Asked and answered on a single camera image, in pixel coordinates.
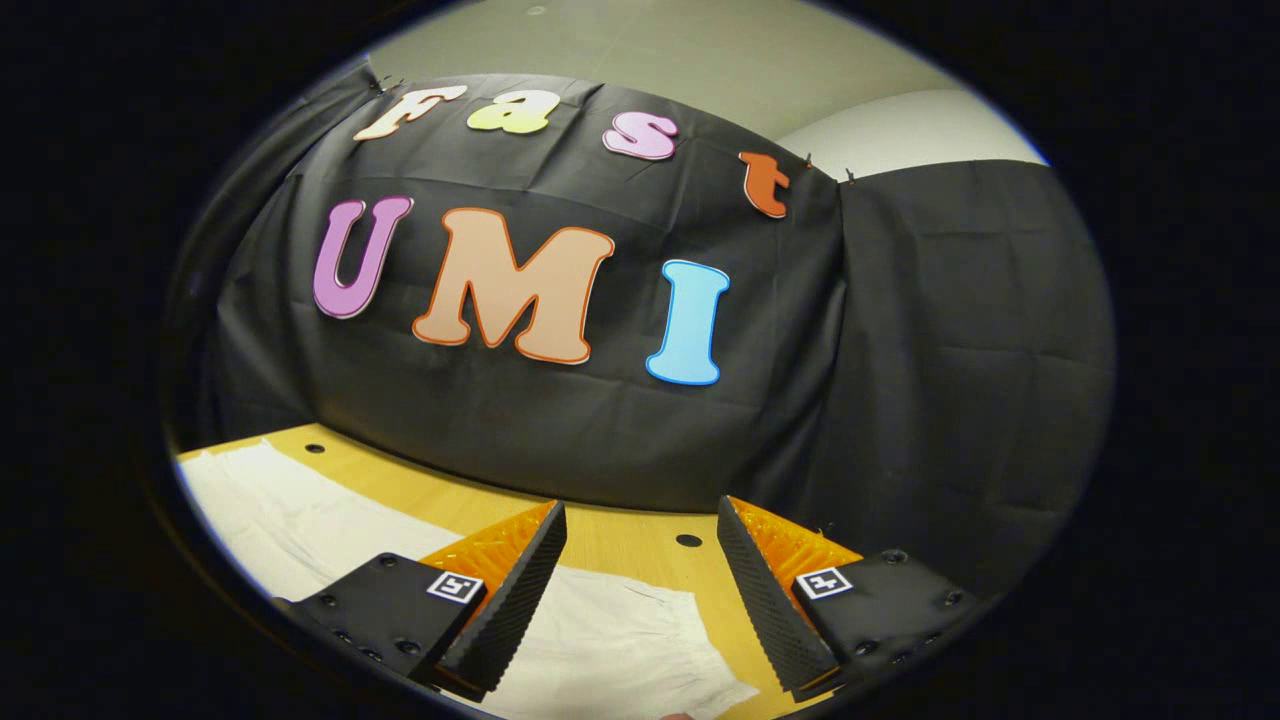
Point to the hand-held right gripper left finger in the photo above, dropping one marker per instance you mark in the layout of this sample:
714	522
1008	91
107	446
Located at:
520	590

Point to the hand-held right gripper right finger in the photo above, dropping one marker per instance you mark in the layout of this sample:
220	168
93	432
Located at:
760	600

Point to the white jeans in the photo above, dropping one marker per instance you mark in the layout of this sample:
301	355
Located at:
300	520

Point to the black backdrop cloth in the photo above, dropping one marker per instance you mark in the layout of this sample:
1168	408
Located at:
900	350

